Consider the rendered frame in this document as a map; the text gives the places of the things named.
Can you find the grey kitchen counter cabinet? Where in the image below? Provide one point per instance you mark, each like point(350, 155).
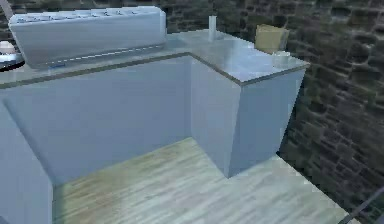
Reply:
point(133, 110)

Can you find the tan paper bag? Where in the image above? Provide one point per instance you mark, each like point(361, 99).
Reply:
point(270, 38)

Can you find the small clear glass cup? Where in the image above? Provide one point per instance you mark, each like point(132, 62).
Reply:
point(281, 59)

